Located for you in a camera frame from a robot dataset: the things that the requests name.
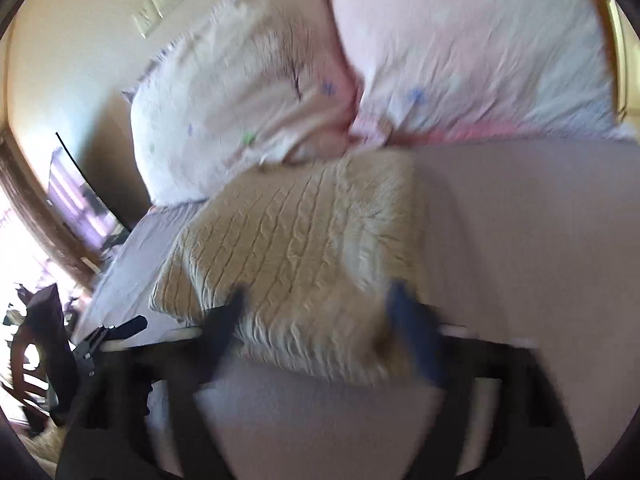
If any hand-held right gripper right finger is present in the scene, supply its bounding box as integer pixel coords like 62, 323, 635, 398
387, 280, 566, 480

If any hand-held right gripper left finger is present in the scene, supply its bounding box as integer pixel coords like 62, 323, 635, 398
127, 284, 247, 480

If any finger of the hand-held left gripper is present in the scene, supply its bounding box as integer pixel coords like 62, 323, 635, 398
75, 314, 149, 377

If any cream cable-knit pillow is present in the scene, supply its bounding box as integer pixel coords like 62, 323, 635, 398
150, 150, 432, 387

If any dark wooden chair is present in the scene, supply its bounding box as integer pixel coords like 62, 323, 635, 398
2, 282, 76, 428

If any flat screen television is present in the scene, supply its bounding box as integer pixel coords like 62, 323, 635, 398
46, 131, 132, 262

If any bed with grey sheet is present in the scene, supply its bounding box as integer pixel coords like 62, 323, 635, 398
70, 137, 640, 480

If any white floral pillow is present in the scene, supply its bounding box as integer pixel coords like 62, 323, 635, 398
122, 0, 362, 206
300, 0, 638, 147

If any wooden window frame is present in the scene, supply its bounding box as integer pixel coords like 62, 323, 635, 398
0, 127, 103, 288

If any beige wall switch plate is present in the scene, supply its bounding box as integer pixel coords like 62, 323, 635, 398
131, 0, 167, 39

